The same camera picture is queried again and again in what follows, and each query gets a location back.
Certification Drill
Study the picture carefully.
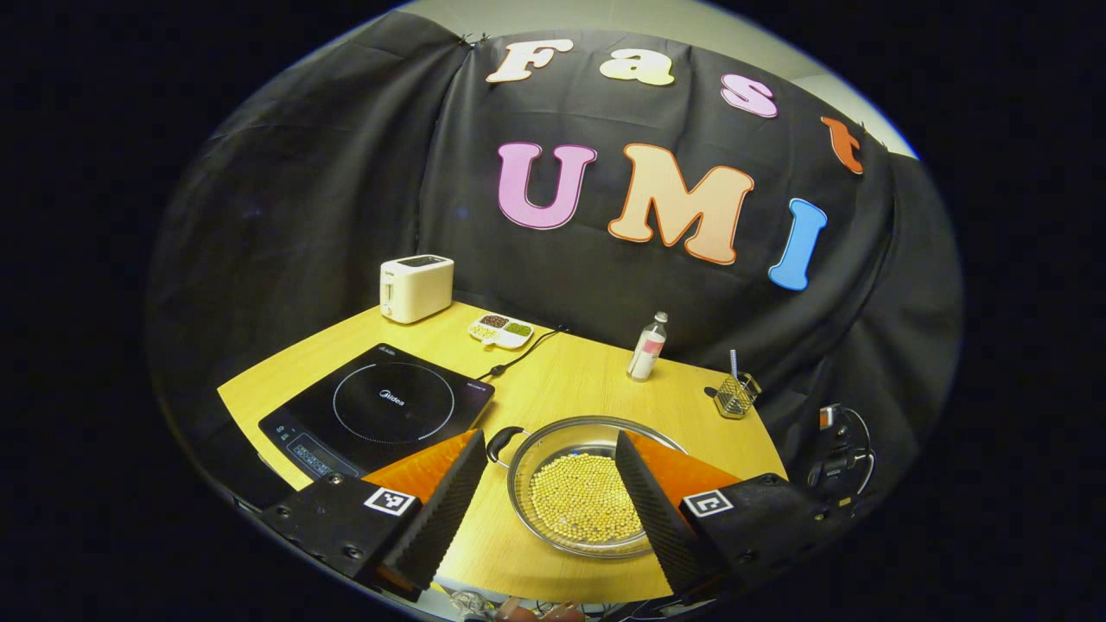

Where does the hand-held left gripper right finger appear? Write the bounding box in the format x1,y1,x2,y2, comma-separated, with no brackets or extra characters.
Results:
613,430,855,607

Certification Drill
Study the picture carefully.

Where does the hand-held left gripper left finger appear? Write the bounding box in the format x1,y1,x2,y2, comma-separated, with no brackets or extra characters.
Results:
257,428,490,603

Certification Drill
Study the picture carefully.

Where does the pile of yellow soybeans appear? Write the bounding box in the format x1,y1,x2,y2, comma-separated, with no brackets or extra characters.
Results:
529,452,645,545

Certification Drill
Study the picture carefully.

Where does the black induction cooktop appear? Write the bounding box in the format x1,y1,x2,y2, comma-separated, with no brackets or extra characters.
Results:
259,343,496,481

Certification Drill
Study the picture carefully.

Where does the stainless steel pot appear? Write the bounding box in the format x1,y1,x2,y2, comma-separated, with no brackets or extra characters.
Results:
486,415,692,561

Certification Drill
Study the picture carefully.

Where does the clear faceted glass cup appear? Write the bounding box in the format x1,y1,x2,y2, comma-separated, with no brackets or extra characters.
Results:
715,373,762,421

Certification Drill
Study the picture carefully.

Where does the clear bottle with pink label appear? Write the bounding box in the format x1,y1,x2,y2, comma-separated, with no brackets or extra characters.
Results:
626,312,669,382

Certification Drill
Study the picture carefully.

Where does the white divided bean dish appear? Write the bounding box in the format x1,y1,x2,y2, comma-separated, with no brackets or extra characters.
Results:
467,313,536,351

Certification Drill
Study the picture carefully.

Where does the cream white toaster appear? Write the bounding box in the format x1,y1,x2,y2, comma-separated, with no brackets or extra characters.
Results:
379,254,455,325

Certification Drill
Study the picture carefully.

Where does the black power cable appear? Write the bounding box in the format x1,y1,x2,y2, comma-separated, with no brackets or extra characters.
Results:
478,324,571,383

